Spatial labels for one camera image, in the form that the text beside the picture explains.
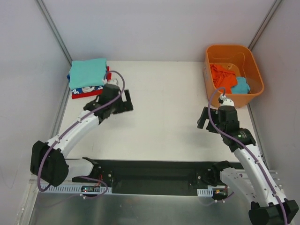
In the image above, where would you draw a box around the teal t shirt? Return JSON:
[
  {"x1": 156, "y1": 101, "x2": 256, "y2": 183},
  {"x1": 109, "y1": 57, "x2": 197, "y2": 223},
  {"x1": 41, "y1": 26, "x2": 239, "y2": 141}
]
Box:
[{"x1": 69, "y1": 58, "x2": 106, "y2": 90}]

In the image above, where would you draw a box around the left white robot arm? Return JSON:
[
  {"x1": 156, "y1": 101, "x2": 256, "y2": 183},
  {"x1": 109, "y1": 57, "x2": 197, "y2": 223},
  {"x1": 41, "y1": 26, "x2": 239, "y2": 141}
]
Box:
[{"x1": 30, "y1": 84, "x2": 133, "y2": 187}]

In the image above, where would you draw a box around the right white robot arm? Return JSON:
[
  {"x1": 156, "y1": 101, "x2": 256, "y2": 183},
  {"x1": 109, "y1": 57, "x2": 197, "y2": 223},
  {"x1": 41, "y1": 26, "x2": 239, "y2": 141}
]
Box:
[{"x1": 197, "y1": 97, "x2": 299, "y2": 225}]

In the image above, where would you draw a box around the blue graphic folded t shirt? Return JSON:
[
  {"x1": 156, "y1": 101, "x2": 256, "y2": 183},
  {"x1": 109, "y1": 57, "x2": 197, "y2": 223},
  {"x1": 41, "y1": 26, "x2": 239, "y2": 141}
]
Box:
[{"x1": 71, "y1": 76, "x2": 105, "y2": 94}]

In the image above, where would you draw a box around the red folded t shirt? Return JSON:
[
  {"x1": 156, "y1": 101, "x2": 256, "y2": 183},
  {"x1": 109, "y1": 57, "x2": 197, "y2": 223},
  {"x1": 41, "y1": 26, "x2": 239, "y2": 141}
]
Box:
[{"x1": 71, "y1": 73, "x2": 112, "y2": 99}]

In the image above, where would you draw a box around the blue t shirt in bin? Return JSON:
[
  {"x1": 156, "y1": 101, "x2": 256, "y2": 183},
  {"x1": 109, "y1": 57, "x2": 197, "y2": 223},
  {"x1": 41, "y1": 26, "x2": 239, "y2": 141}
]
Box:
[{"x1": 231, "y1": 76, "x2": 250, "y2": 94}]

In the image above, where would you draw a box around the orange t shirt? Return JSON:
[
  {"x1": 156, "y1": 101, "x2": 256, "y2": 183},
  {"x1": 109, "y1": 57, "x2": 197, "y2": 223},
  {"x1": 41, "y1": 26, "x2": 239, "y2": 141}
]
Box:
[{"x1": 210, "y1": 63, "x2": 237, "y2": 94}]

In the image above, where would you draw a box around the orange plastic bin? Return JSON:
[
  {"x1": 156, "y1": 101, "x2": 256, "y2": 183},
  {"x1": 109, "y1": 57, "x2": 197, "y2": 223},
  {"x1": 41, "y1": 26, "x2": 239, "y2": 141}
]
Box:
[{"x1": 203, "y1": 45, "x2": 264, "y2": 107}]

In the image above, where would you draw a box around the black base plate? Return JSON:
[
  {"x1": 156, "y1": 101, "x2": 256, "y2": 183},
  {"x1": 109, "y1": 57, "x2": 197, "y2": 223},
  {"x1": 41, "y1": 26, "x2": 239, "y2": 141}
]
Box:
[{"x1": 63, "y1": 159, "x2": 249, "y2": 196}]

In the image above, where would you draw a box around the aluminium frame rail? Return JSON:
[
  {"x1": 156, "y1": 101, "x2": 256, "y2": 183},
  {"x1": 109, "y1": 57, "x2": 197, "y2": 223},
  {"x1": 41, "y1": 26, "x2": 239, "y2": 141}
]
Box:
[{"x1": 269, "y1": 170, "x2": 283, "y2": 189}]

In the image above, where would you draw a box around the right grey cable duct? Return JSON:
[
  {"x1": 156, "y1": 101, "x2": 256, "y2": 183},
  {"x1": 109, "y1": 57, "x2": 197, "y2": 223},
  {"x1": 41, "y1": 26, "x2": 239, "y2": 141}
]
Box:
[{"x1": 197, "y1": 188, "x2": 213, "y2": 197}]

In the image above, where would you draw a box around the grey cable duct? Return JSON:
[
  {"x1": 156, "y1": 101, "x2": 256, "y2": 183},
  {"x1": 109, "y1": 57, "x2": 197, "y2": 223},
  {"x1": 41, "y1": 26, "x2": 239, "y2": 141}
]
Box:
[
  {"x1": 197, "y1": 188, "x2": 213, "y2": 197},
  {"x1": 45, "y1": 185, "x2": 113, "y2": 195}
]

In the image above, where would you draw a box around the left grey cable duct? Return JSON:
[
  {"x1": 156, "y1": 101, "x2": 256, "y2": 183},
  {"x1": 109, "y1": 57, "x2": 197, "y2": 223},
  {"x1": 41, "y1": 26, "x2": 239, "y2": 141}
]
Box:
[{"x1": 45, "y1": 185, "x2": 113, "y2": 195}]

